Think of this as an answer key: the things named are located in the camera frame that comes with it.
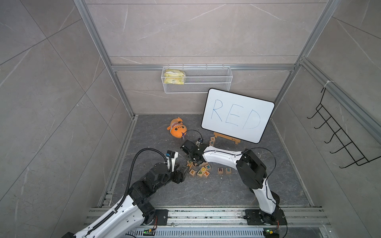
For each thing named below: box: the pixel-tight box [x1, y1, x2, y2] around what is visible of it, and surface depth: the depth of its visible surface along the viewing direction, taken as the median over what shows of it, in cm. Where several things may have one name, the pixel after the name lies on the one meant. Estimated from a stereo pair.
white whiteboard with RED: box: [200, 88, 275, 144], surface depth 95 cm
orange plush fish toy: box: [166, 116, 188, 139], surface depth 103 cm
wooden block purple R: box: [217, 167, 224, 175], surface depth 89 cm
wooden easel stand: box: [213, 131, 242, 145], surface depth 103 cm
